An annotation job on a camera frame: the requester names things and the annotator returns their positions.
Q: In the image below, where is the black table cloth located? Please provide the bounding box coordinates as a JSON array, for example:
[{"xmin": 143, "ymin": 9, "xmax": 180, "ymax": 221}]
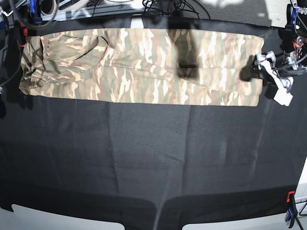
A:
[{"xmin": 0, "ymin": 16, "xmax": 307, "ymax": 230}]

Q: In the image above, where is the blue clamp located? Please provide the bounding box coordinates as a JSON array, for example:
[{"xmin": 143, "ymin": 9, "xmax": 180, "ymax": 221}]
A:
[
  {"xmin": 285, "ymin": 191, "xmax": 297, "ymax": 229},
  {"xmin": 285, "ymin": 4, "xmax": 297, "ymax": 34},
  {"xmin": 29, "ymin": 0, "xmax": 42, "ymax": 25}
]

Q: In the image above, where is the blue clamp right front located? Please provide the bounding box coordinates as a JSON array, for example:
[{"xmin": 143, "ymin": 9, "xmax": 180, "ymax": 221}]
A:
[{"xmin": 285, "ymin": 191, "xmax": 297, "ymax": 229}]

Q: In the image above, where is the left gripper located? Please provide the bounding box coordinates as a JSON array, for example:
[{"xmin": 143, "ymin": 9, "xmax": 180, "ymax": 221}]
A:
[{"xmin": 239, "ymin": 61, "xmax": 278, "ymax": 98}]

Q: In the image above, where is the white tape patch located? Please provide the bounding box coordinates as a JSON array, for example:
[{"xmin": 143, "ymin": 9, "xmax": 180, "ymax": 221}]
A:
[{"xmin": 130, "ymin": 18, "xmax": 144, "ymax": 29}]

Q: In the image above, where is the black cable bundle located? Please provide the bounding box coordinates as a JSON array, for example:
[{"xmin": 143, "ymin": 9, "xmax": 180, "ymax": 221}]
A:
[{"xmin": 86, "ymin": 0, "xmax": 212, "ymax": 19}]

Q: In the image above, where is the camouflage t-shirt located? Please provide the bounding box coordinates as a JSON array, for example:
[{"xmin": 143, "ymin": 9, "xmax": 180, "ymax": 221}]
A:
[{"xmin": 19, "ymin": 28, "xmax": 264, "ymax": 106}]

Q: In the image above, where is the blue clamp left rear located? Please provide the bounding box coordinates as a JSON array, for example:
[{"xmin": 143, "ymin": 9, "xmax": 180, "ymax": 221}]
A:
[{"xmin": 29, "ymin": 0, "xmax": 42, "ymax": 25}]

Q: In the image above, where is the blue clamp right rear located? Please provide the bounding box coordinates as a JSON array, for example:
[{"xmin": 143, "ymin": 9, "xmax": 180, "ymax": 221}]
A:
[{"xmin": 285, "ymin": 4, "xmax": 297, "ymax": 34}]

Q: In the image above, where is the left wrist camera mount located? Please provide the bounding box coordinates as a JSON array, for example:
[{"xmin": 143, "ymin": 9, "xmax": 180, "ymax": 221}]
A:
[{"xmin": 253, "ymin": 51, "xmax": 294, "ymax": 106}]

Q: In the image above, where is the red clamp left rear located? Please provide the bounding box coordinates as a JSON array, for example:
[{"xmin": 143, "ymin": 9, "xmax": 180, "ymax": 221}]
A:
[{"xmin": 19, "ymin": 24, "xmax": 28, "ymax": 47}]

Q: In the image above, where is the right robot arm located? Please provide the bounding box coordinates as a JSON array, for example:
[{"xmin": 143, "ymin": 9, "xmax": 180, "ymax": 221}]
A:
[{"xmin": 0, "ymin": 0, "xmax": 59, "ymax": 94}]

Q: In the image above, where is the aluminium rail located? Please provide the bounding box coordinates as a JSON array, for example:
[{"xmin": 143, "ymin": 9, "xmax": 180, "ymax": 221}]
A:
[{"xmin": 54, "ymin": 2, "xmax": 159, "ymax": 21}]

